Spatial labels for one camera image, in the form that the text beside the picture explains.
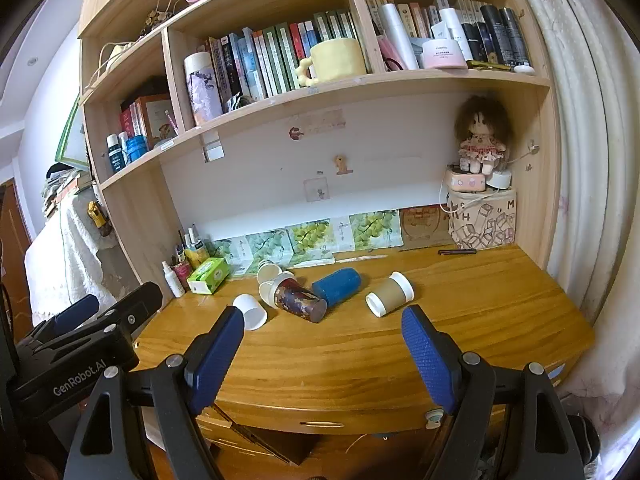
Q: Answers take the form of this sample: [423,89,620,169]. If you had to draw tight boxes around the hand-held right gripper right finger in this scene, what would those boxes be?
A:
[401,304,587,480]

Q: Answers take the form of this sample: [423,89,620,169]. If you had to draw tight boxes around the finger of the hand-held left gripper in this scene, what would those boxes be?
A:
[65,281,164,347]
[27,294,101,347]

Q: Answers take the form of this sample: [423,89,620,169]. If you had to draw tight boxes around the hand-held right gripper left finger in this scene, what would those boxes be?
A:
[65,305,247,480]

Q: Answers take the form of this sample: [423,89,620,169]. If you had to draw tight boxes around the small white paper cup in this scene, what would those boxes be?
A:
[232,293,269,331]

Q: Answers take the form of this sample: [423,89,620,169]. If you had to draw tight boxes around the brown cup with white lid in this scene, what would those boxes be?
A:
[364,271,415,318]

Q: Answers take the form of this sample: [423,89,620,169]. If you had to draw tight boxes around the dark patterned paper cup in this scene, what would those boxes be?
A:
[273,280,329,324]

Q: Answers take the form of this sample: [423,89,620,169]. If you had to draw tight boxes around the blue cup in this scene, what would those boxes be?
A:
[311,268,362,307]

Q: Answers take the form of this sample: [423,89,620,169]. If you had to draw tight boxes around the white lace cloth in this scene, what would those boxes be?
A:
[24,191,132,328]

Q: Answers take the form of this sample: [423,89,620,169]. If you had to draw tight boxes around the white spray bottle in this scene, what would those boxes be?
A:
[161,261,186,298]

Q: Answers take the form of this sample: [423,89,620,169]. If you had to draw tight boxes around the green tissue box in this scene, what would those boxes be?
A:
[186,257,231,295]

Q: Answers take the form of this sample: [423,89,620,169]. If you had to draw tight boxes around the yellow toy figure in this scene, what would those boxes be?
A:
[87,201,112,237]

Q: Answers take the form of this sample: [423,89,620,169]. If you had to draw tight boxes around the wooden bookshelf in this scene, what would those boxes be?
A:
[76,0,561,306]

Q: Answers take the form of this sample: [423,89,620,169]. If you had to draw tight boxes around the green leaf print card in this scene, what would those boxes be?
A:
[286,219,335,256]
[349,210,402,250]
[247,229,293,266]

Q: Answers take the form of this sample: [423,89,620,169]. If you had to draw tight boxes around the stack of papers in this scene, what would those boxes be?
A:
[40,162,93,218]

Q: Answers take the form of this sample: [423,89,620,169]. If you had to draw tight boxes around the wooden engraved card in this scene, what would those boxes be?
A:
[399,205,453,248]

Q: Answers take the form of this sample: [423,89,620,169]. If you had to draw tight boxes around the printed paper box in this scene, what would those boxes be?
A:
[446,186,518,250]

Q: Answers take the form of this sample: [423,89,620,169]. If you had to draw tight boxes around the dark blue bottle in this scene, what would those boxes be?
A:
[105,133,128,174]

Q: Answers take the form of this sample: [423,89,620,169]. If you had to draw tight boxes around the blue lidded jar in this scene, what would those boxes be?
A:
[125,135,149,161]

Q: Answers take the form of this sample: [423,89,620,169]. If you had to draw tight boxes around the pink small device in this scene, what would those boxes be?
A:
[446,166,487,195]

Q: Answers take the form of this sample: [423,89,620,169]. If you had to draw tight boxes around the brown picture box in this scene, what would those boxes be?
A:
[135,95,177,147]

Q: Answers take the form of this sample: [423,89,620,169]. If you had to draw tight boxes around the floral thermos bottle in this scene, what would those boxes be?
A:
[183,51,223,127]

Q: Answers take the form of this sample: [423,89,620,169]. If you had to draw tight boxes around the brown haired plush doll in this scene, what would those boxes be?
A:
[453,95,514,176]

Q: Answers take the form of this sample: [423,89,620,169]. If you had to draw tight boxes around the white floral curtain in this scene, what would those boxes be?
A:
[505,0,640,461]

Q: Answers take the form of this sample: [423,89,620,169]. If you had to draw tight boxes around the row of green blue books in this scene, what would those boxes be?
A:
[207,8,357,106]

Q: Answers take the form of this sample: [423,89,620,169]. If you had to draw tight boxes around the woven basket bag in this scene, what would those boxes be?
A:
[139,0,187,36]

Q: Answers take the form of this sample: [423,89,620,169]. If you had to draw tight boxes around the pink cream jar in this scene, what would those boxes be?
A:
[421,38,468,70]

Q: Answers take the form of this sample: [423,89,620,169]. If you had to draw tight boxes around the yellow ceramic mug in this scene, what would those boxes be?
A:
[294,37,368,86]

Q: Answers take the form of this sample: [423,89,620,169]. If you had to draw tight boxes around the white tube bottle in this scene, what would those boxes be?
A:
[377,3,420,71]

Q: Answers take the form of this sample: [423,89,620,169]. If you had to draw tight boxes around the black spray can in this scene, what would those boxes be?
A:
[500,7,534,74]
[480,5,513,67]

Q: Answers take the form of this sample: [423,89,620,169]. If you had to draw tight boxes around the row of white spine books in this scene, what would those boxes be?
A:
[364,0,493,68]

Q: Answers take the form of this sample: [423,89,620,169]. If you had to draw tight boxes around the white charging cable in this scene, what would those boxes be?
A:
[439,144,541,216]

